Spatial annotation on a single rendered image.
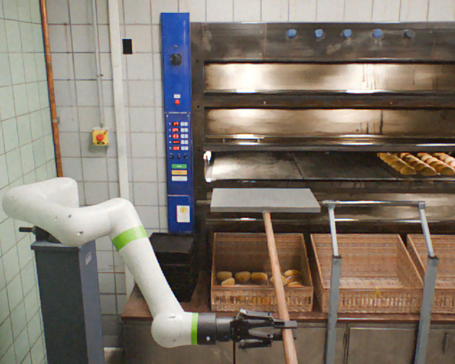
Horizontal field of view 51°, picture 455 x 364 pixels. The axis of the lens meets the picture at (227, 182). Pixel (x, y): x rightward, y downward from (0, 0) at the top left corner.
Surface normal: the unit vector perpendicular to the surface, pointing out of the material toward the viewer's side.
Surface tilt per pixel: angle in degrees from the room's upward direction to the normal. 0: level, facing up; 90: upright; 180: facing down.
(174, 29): 90
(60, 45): 90
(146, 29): 90
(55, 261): 90
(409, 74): 69
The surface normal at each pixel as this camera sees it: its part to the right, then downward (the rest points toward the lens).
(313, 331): -0.02, 0.29
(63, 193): 0.71, 0.14
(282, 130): -0.02, -0.08
